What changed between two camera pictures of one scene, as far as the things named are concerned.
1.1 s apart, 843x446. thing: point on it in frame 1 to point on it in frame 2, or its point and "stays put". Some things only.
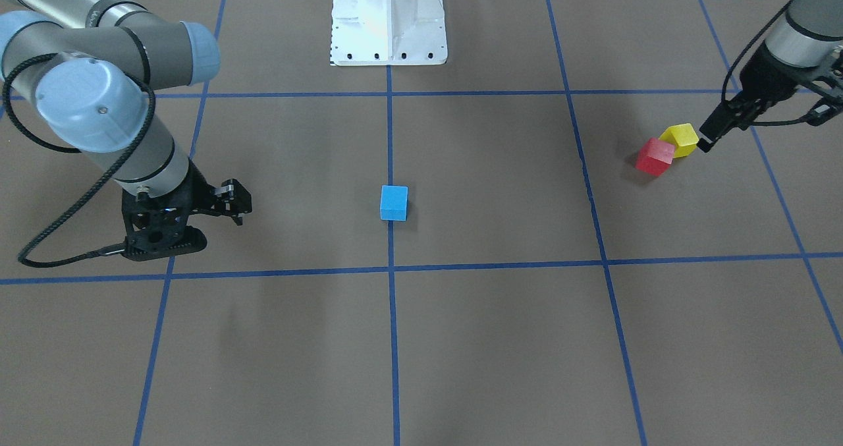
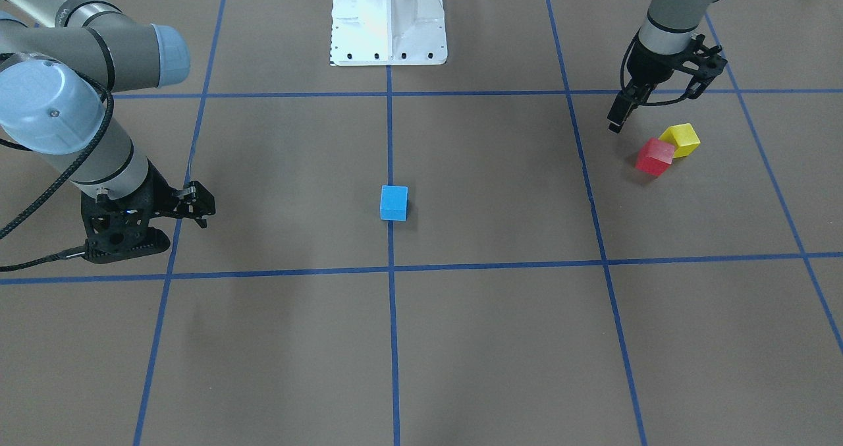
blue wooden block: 394,202 stays put
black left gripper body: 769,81 to 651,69
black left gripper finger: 735,112 to 629,97
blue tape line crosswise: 433,270 stays put
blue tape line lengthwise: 392,257 stays put
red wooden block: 654,157 stays put
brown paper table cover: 458,254 stays put
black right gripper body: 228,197 to 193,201
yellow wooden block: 683,138 stays put
